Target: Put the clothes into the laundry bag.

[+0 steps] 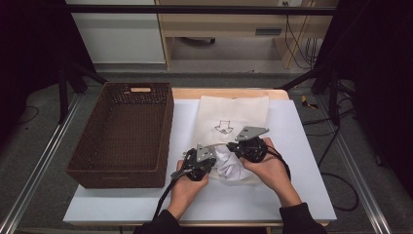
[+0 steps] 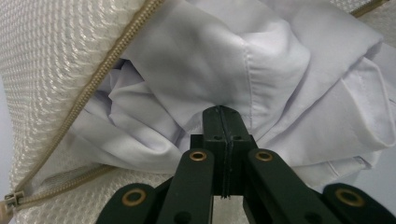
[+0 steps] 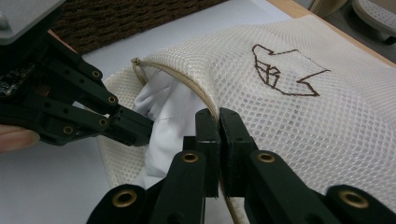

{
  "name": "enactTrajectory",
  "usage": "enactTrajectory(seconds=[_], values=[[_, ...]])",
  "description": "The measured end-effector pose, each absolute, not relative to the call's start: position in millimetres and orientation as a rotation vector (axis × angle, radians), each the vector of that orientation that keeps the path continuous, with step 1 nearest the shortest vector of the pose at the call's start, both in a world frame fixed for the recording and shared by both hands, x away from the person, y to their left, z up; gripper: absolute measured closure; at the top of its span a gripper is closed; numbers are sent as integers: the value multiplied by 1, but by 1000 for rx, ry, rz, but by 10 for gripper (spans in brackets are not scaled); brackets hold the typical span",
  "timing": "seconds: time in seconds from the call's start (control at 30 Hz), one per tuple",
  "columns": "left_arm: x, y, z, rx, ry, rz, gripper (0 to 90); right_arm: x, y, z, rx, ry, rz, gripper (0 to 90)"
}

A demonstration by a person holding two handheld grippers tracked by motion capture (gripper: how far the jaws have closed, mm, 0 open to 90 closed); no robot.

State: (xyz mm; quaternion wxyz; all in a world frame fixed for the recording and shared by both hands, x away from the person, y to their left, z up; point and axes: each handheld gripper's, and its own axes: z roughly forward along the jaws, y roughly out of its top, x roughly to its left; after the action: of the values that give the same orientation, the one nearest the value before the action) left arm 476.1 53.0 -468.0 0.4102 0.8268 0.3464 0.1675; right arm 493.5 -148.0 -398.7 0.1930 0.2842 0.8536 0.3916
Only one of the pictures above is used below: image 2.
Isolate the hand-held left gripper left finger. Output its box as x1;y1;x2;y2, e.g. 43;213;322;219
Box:
190;105;231;199

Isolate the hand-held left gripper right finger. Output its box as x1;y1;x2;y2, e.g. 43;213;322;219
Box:
222;105;259;199

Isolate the white shirt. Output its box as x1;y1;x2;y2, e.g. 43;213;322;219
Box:
29;0;396;190

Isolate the cream mesh laundry bag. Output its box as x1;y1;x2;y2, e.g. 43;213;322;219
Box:
0;0;396;224

